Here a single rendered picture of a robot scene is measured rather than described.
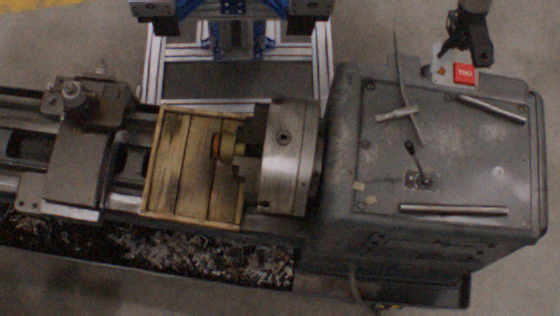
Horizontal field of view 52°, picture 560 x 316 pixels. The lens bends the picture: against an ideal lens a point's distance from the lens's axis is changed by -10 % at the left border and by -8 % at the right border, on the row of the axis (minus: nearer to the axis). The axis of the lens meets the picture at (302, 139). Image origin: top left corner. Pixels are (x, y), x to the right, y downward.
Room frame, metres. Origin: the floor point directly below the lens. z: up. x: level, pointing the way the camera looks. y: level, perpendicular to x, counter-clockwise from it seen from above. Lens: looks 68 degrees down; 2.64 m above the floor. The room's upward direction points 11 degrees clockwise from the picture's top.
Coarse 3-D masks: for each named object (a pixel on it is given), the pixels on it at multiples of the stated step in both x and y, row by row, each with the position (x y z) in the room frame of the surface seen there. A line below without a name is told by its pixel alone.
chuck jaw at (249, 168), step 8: (240, 160) 0.53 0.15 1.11; (248, 160) 0.54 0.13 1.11; (256, 160) 0.54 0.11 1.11; (232, 168) 0.51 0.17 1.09; (240, 168) 0.51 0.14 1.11; (248, 168) 0.51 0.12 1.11; (256, 168) 0.52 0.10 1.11; (240, 176) 0.49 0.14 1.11; (248, 176) 0.49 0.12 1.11; (256, 176) 0.50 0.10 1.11; (248, 184) 0.47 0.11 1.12; (256, 184) 0.47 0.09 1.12; (248, 192) 0.45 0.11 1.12; (256, 192) 0.45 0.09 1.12; (264, 200) 0.43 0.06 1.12
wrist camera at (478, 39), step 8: (472, 24) 0.77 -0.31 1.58; (480, 24) 0.78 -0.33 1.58; (472, 32) 0.75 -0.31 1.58; (480, 32) 0.76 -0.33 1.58; (488, 32) 0.76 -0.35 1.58; (472, 40) 0.74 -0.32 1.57; (480, 40) 0.74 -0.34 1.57; (488, 40) 0.75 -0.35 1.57; (472, 48) 0.72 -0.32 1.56; (480, 48) 0.72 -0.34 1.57; (488, 48) 0.73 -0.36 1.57; (472, 56) 0.71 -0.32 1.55; (480, 56) 0.70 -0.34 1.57; (488, 56) 0.71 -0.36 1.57; (480, 64) 0.69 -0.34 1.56; (488, 64) 0.69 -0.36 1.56
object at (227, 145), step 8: (216, 136) 0.58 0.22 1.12; (224, 136) 0.58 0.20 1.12; (232, 136) 0.59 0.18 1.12; (216, 144) 0.56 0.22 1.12; (224, 144) 0.56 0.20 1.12; (232, 144) 0.56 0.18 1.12; (240, 144) 0.57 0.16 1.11; (216, 152) 0.54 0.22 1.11; (224, 152) 0.54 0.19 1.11; (232, 152) 0.54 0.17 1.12; (240, 152) 0.55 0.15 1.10; (224, 160) 0.53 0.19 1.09; (232, 160) 0.53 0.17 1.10
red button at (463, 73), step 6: (456, 66) 0.85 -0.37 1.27; (462, 66) 0.86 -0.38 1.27; (468, 66) 0.86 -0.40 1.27; (456, 72) 0.83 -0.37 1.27; (462, 72) 0.84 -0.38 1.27; (468, 72) 0.84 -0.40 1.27; (474, 72) 0.85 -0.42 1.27; (456, 78) 0.81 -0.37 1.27; (462, 78) 0.82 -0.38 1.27; (468, 78) 0.82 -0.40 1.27; (474, 78) 0.83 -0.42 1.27; (468, 84) 0.81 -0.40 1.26; (474, 84) 0.81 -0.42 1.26
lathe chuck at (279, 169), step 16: (272, 96) 0.69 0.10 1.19; (288, 96) 0.71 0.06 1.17; (272, 112) 0.63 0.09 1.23; (288, 112) 0.64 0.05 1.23; (304, 112) 0.65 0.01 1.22; (272, 128) 0.58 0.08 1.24; (288, 128) 0.59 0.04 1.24; (272, 144) 0.54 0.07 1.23; (288, 144) 0.55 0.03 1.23; (272, 160) 0.51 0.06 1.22; (288, 160) 0.52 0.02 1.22; (272, 176) 0.48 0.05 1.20; (288, 176) 0.48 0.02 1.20; (272, 192) 0.45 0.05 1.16; (288, 192) 0.45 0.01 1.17; (272, 208) 0.42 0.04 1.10; (288, 208) 0.43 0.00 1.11
